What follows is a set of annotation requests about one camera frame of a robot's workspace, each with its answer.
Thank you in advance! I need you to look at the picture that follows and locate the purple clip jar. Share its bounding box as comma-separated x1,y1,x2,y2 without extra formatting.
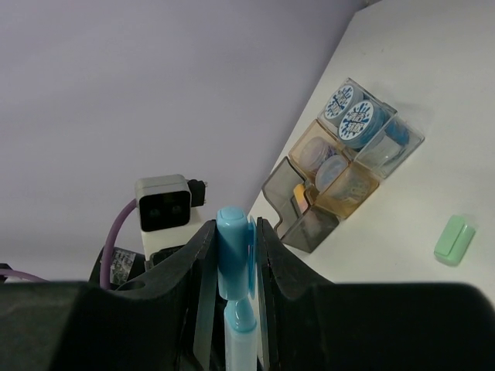
299,136,336,172

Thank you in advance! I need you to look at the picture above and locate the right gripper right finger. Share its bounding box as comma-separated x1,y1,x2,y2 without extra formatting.
256,218,494,370

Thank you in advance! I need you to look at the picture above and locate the blue splash label jar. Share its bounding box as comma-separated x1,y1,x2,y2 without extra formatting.
323,84,364,126

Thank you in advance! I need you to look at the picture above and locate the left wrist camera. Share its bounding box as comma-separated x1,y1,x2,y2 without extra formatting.
135,174,207,270

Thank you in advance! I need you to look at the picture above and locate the clear plastic bin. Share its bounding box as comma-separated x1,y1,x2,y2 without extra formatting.
317,78,425,179

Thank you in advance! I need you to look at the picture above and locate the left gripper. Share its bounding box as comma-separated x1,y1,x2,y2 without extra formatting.
110,245,183,290

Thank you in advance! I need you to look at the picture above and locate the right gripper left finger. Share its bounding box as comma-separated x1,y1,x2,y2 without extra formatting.
1,220,217,370

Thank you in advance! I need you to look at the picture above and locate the grey plastic bin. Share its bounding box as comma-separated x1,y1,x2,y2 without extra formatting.
261,157,340,253

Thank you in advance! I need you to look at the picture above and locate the blue marker pen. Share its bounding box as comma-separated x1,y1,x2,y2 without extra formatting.
224,298,258,371

